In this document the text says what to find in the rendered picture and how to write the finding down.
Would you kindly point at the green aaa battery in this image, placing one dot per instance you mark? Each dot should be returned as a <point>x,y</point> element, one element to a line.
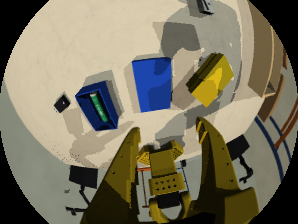
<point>99,105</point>

